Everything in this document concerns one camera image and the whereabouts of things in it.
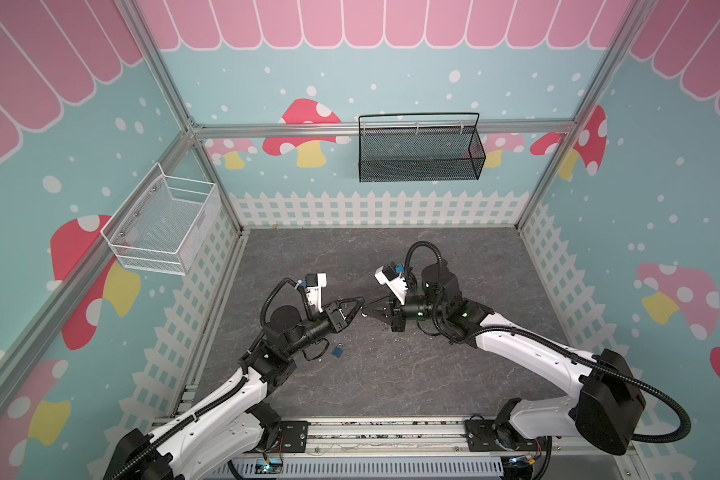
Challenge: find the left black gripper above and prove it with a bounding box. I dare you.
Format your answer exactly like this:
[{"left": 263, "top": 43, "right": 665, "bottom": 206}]
[{"left": 285, "top": 298, "right": 366, "bottom": 358}]

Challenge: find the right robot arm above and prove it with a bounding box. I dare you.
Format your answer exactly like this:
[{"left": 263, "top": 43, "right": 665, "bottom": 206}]
[{"left": 362, "top": 294, "right": 692, "bottom": 455}]

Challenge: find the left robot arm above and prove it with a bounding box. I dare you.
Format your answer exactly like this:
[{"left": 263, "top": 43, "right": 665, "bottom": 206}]
[{"left": 104, "top": 297, "right": 365, "bottom": 479}]

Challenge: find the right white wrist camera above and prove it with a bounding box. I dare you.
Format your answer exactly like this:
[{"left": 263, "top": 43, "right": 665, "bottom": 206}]
[{"left": 374, "top": 262, "right": 408, "bottom": 305}]

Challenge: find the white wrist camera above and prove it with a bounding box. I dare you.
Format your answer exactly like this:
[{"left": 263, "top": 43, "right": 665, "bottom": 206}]
[
  {"left": 374, "top": 262, "right": 408, "bottom": 305},
  {"left": 297, "top": 273, "right": 327, "bottom": 318}
]

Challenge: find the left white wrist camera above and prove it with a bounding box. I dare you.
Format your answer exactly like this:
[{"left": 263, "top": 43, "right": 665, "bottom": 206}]
[{"left": 297, "top": 273, "right": 327, "bottom": 318}]

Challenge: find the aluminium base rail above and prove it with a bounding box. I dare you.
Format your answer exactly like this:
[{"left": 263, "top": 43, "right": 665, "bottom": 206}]
[{"left": 137, "top": 415, "right": 637, "bottom": 460}]

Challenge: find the black mesh wall basket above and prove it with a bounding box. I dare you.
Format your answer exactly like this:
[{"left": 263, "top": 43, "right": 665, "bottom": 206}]
[{"left": 357, "top": 112, "right": 486, "bottom": 183}]

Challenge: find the white vented cable duct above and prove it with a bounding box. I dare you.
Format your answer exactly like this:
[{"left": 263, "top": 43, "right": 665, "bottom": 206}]
[{"left": 233, "top": 456, "right": 505, "bottom": 479}]

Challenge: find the white mesh wall basket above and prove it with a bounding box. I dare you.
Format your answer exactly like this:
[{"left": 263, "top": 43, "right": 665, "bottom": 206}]
[{"left": 101, "top": 164, "right": 221, "bottom": 276}]

